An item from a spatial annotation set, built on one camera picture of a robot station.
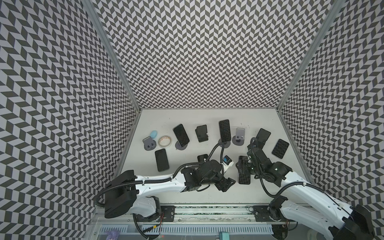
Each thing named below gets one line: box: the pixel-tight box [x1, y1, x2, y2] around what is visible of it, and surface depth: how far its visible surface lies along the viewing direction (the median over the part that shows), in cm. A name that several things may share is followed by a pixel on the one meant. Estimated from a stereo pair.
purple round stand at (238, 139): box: [232, 127, 245, 146], surface depth 97 cm
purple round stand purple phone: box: [218, 138, 231, 149], surface depth 100 cm
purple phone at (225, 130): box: [219, 119, 232, 142], surface depth 93 cm
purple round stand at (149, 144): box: [142, 136, 157, 151], surface depth 95 cm
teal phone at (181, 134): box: [172, 123, 190, 147], surface depth 93 cm
